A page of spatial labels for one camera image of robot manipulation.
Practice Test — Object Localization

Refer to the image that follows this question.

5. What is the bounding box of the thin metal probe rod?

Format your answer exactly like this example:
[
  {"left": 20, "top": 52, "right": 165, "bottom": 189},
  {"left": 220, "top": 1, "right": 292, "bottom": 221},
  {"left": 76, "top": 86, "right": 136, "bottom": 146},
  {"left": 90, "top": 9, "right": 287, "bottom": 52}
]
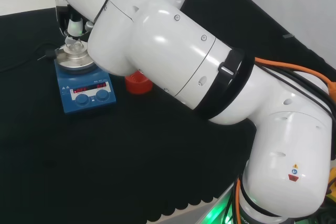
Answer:
[{"left": 37, "top": 45, "right": 67, "bottom": 61}]

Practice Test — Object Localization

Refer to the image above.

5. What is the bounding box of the clear glass round-bottom flask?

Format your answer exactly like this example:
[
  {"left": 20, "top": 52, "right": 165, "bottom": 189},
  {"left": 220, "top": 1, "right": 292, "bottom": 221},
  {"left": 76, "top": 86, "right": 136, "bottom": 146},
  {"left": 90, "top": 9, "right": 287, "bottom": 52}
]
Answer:
[{"left": 64, "top": 35, "right": 89, "bottom": 55}]

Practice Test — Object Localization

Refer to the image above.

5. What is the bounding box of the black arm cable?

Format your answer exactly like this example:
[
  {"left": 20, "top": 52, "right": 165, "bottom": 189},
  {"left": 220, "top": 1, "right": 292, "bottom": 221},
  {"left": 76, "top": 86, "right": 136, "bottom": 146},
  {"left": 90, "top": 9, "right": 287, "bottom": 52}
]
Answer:
[{"left": 258, "top": 65, "right": 336, "bottom": 116}]

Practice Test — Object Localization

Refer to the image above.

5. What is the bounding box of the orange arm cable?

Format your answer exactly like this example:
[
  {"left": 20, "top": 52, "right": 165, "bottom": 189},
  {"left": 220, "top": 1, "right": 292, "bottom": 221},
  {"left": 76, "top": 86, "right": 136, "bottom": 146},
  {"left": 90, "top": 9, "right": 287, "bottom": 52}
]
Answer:
[{"left": 234, "top": 56, "right": 336, "bottom": 224}]

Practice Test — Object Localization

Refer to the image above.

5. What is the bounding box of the black heater cable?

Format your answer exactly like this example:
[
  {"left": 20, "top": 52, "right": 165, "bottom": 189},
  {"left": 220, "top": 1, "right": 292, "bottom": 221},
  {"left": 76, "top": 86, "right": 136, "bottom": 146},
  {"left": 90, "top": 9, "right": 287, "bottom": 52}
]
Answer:
[{"left": 0, "top": 40, "right": 57, "bottom": 73}]

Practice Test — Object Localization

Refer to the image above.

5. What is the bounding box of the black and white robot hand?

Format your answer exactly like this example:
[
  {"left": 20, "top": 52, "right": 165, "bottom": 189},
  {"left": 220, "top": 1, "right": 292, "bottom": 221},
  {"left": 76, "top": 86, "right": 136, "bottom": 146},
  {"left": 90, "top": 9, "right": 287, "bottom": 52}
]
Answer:
[{"left": 54, "top": 0, "right": 95, "bottom": 44}]

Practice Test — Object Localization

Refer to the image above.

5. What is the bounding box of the yellow stop button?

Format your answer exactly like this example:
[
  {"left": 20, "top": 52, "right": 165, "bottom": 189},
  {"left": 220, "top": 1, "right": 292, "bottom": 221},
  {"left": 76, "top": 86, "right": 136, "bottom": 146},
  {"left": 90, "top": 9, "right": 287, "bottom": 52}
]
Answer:
[{"left": 326, "top": 166, "right": 336, "bottom": 206}]

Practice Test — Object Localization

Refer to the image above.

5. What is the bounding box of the black bench cloth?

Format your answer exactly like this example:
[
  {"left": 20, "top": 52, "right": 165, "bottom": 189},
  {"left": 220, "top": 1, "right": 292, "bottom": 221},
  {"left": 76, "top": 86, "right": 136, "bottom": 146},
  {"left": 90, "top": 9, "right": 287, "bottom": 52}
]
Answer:
[{"left": 0, "top": 0, "right": 336, "bottom": 224}]

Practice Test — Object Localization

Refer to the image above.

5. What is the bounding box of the grey metal base plate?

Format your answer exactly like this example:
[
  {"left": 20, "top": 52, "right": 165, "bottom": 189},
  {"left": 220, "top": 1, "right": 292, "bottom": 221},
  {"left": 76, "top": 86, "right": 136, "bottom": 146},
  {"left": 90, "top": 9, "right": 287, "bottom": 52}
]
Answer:
[{"left": 203, "top": 184, "right": 238, "bottom": 224}]

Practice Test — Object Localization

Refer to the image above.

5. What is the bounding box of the red ribbed flask stand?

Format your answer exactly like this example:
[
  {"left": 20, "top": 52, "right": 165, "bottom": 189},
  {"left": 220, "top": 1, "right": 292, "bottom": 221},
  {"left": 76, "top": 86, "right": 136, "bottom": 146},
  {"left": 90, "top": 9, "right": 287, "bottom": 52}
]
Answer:
[{"left": 124, "top": 70, "right": 154, "bottom": 96}]

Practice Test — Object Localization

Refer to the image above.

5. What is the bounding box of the heater with blue base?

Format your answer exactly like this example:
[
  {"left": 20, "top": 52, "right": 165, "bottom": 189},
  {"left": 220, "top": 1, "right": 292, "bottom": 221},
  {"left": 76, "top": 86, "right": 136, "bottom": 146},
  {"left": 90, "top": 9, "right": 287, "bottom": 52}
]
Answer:
[{"left": 45, "top": 39, "right": 118, "bottom": 116}]

